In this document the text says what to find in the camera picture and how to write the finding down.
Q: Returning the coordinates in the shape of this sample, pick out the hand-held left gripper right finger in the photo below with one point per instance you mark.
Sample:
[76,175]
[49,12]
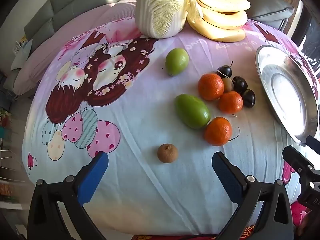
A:
[228,177]

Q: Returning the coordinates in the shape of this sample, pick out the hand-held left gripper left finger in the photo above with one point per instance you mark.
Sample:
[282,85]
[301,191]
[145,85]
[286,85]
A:
[93,175]

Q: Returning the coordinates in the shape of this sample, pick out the small green mango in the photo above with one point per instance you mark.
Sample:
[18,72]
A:
[177,58]

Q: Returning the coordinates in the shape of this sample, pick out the orange tangerine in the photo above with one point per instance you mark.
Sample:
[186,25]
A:
[210,86]
[218,131]
[230,102]

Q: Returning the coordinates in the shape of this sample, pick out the cartoon printed blanket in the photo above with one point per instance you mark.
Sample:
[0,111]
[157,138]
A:
[140,120]

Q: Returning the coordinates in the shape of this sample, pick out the round metal plate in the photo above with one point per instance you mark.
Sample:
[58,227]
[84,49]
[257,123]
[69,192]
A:
[287,92]

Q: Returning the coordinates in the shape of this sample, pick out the pale green pillow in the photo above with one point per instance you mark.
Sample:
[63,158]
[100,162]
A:
[22,55]

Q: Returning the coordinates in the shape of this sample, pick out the dark cherry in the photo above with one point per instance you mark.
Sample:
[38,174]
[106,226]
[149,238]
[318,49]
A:
[248,98]
[240,84]
[224,71]

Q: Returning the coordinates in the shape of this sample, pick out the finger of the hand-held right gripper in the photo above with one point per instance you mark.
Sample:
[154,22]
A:
[314,143]
[297,161]

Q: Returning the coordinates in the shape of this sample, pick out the yellow banana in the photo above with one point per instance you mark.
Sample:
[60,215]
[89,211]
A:
[217,33]
[222,3]
[225,18]

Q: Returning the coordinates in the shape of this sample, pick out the pink quilted blanket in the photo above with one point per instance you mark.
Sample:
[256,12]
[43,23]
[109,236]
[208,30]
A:
[50,47]

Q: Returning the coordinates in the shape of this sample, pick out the green jujube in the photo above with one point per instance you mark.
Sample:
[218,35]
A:
[192,111]

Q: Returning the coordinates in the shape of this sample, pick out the napa cabbage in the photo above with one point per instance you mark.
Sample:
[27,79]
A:
[160,10]

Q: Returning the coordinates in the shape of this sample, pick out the grey sofa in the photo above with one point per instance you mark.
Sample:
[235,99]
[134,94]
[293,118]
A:
[75,2]

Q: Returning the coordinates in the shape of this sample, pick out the brown longan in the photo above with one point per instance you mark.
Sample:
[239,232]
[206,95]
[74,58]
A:
[167,153]
[227,84]

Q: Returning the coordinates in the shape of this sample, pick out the grey piped pillow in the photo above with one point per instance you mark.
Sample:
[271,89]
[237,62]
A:
[262,7]

